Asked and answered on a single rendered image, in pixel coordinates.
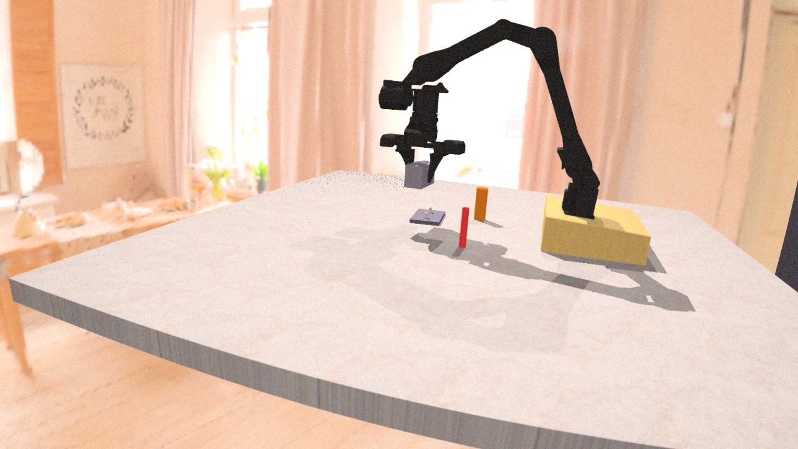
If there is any orange cylinder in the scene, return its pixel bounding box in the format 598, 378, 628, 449
474, 187, 488, 221

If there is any red peg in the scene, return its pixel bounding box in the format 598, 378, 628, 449
459, 207, 469, 248

